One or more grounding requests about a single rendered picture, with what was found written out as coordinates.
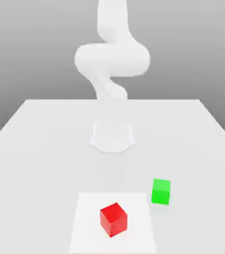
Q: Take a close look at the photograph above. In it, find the small red cube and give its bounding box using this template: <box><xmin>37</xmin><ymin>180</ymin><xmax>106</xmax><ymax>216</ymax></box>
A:
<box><xmin>100</xmin><ymin>202</ymin><xmax>128</xmax><ymax>238</ymax></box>

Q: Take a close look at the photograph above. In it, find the small green cube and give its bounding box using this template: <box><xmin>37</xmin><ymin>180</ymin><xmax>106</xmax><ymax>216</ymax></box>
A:
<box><xmin>151</xmin><ymin>178</ymin><xmax>171</xmax><ymax>205</ymax></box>

